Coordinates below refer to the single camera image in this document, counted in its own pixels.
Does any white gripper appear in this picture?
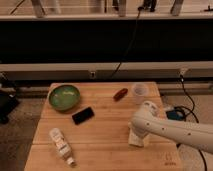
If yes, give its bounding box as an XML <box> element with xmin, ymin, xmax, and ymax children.
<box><xmin>128</xmin><ymin>123</ymin><xmax>149</xmax><ymax>147</ymax></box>

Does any white sponge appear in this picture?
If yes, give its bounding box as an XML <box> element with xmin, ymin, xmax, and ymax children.
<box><xmin>128</xmin><ymin>125</ymin><xmax>144</xmax><ymax>147</ymax></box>

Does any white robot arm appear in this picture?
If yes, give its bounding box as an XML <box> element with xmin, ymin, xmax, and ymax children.
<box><xmin>130</xmin><ymin>101</ymin><xmax>213</xmax><ymax>154</ymax></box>

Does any green ceramic bowl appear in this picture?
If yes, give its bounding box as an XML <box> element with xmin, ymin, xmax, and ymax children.
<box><xmin>48</xmin><ymin>85</ymin><xmax>80</xmax><ymax>111</ymax></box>

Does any blue power box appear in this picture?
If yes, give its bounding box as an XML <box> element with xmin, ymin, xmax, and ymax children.
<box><xmin>166</xmin><ymin>110</ymin><xmax>184</xmax><ymax>121</ymax></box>

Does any clear plastic cup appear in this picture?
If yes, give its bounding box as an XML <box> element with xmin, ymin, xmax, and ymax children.
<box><xmin>132</xmin><ymin>83</ymin><xmax>149</xmax><ymax>105</ymax></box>

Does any red brown oblong object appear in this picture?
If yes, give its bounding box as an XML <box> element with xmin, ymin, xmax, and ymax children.
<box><xmin>113</xmin><ymin>88</ymin><xmax>128</xmax><ymax>101</ymax></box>

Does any black smartphone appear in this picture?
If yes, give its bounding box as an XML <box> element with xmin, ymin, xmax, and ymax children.
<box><xmin>72</xmin><ymin>107</ymin><xmax>94</xmax><ymax>125</ymax></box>

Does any white plastic bottle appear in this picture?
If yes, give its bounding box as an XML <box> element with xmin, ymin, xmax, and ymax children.
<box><xmin>49</xmin><ymin>128</ymin><xmax>75</xmax><ymax>167</ymax></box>

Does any black object at left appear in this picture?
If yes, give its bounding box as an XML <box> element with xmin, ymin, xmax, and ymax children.
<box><xmin>0</xmin><ymin>72</ymin><xmax>19</xmax><ymax>124</ymax></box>

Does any black floor cable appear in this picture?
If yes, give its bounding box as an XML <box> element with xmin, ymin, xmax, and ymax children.
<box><xmin>171</xmin><ymin>73</ymin><xmax>208</xmax><ymax>171</ymax></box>

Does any black hanging cable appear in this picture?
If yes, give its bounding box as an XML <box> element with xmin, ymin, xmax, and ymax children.
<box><xmin>109</xmin><ymin>5</ymin><xmax>144</xmax><ymax>79</ymax></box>

